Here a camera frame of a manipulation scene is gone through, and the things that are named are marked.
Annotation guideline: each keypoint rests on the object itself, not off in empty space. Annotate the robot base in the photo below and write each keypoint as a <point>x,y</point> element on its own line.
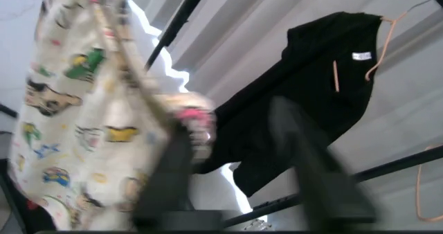
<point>34,223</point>

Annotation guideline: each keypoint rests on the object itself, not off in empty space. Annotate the black T-shirt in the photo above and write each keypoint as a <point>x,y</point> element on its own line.
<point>311,88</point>

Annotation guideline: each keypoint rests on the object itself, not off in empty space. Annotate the black clothes rack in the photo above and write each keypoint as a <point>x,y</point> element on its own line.
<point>180,16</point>

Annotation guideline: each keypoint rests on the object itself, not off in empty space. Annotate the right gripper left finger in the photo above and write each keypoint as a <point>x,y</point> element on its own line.
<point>166,185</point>

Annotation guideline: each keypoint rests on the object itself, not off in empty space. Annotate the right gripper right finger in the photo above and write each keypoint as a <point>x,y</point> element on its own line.
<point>322,185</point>

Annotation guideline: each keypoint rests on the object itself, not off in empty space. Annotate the cream printed garment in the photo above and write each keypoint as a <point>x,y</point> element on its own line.
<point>86,123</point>

